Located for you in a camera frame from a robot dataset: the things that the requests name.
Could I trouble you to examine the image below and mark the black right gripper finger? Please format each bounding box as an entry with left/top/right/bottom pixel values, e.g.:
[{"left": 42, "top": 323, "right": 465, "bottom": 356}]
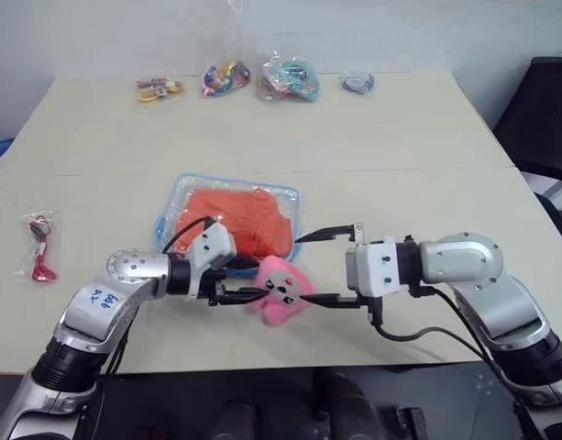
[
  {"left": 294, "top": 224, "right": 355, "bottom": 244},
  {"left": 303, "top": 292, "right": 369, "bottom": 311}
]

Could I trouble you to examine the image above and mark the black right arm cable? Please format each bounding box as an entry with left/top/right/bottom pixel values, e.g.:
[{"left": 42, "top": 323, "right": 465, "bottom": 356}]
[{"left": 370, "top": 281, "right": 536, "bottom": 413}]

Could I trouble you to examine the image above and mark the pink plush toy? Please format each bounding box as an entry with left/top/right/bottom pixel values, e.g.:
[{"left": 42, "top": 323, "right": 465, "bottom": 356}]
[{"left": 247, "top": 255, "right": 316, "bottom": 328}]

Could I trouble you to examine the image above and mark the bag of yellow pink clips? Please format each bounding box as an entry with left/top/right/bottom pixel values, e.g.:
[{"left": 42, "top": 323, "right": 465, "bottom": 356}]
[{"left": 135, "top": 74, "right": 189, "bottom": 105}]

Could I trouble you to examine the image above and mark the clear blue-trimmed plastic pouch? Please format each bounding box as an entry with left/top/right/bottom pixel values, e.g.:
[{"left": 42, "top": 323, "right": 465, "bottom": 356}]
[{"left": 152, "top": 172, "right": 308, "bottom": 278}]

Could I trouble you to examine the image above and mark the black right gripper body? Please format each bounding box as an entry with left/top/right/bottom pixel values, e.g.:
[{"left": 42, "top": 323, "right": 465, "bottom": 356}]
[{"left": 343, "top": 223, "right": 385, "bottom": 327}]

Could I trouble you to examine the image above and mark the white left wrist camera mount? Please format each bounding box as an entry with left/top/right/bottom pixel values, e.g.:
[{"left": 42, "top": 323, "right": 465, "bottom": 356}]
[{"left": 187, "top": 221, "right": 238, "bottom": 298}]

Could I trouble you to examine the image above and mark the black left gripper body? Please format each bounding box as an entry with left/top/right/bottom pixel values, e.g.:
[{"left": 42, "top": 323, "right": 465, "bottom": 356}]
[{"left": 199, "top": 257, "right": 259, "bottom": 307}]

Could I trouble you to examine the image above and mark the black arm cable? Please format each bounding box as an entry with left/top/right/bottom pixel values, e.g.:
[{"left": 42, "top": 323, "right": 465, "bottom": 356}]
[
  {"left": 370, "top": 281, "right": 536, "bottom": 413},
  {"left": 160, "top": 215, "right": 218, "bottom": 256}
]

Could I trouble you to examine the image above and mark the bagged red cable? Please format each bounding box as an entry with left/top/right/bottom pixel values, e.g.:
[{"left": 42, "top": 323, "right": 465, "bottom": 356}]
[{"left": 13, "top": 208, "right": 62, "bottom": 285}]

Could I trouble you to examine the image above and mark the bag of colourful balloons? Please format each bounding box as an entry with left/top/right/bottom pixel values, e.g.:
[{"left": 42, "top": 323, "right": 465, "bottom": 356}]
[{"left": 199, "top": 58, "right": 255, "bottom": 100}]

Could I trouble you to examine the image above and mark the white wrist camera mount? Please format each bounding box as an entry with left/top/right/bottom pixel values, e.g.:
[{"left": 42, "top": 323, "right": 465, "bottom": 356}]
[
  {"left": 187, "top": 221, "right": 238, "bottom": 298},
  {"left": 355, "top": 236, "right": 401, "bottom": 299}
]

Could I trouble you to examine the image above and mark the black office chair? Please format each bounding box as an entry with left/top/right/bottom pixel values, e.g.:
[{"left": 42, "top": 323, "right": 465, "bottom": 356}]
[{"left": 492, "top": 56, "right": 562, "bottom": 260}]

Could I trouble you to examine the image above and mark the bag of colourful rubber bands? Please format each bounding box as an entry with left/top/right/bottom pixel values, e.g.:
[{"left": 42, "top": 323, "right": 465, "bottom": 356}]
[{"left": 254, "top": 47, "right": 324, "bottom": 106}]

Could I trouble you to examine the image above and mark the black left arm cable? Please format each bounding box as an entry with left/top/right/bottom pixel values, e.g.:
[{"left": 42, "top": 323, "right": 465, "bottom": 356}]
[{"left": 160, "top": 215, "right": 218, "bottom": 256}]

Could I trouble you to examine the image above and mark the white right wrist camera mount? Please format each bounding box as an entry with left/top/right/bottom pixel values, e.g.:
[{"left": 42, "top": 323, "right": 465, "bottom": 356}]
[{"left": 355, "top": 236, "right": 401, "bottom": 299}]

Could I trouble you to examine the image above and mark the orange cloth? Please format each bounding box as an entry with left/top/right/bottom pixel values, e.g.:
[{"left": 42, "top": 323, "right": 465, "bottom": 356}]
[{"left": 174, "top": 186, "right": 295, "bottom": 261}]

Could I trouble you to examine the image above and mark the small bag of blue items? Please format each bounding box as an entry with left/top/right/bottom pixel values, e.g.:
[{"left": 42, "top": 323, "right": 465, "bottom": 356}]
[{"left": 338, "top": 70, "right": 379, "bottom": 96}]

